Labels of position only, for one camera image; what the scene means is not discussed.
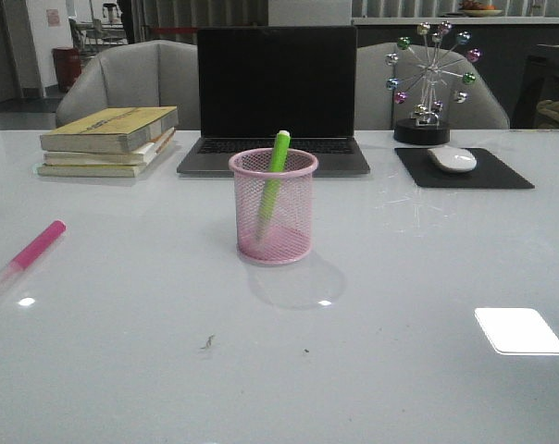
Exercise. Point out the black mouse pad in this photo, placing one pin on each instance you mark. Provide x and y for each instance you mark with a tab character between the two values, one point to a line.
490	172

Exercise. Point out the grey laptop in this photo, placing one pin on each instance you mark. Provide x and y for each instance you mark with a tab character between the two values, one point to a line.
256	81

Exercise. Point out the grey left chair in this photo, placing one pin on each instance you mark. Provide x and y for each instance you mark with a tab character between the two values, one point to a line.
153	73

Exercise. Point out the grey chair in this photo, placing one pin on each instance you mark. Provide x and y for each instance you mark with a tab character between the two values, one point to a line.
153	73
471	107

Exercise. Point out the white middle book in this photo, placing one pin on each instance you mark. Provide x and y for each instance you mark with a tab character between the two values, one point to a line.
141	156

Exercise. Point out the pink mesh pen holder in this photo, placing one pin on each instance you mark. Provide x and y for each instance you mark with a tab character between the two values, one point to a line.
289	231

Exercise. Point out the grey right chair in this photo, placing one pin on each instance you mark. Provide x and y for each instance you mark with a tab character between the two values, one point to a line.
471	107

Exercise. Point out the fruit bowl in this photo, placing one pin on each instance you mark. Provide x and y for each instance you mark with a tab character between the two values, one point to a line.
478	9

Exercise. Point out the white computer mouse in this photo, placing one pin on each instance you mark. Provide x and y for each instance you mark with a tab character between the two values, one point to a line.
452	159

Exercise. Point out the pink highlighter pen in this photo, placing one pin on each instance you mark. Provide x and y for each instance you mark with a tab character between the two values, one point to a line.
20	263

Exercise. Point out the yellow book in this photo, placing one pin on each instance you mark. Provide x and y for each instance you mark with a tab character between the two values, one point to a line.
115	130
99	171

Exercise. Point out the ferris wheel desk ornament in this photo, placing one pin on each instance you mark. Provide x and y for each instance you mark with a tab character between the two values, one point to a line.
431	71

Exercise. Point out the yellow bottom book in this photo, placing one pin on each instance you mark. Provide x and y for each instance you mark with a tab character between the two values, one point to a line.
99	171

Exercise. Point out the green highlighter pen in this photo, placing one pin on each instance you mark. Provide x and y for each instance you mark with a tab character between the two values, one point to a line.
276	165

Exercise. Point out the red bin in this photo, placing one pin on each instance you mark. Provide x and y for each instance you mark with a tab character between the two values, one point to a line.
67	64

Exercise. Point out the yellow top book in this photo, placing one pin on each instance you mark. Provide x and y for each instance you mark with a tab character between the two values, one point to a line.
115	130

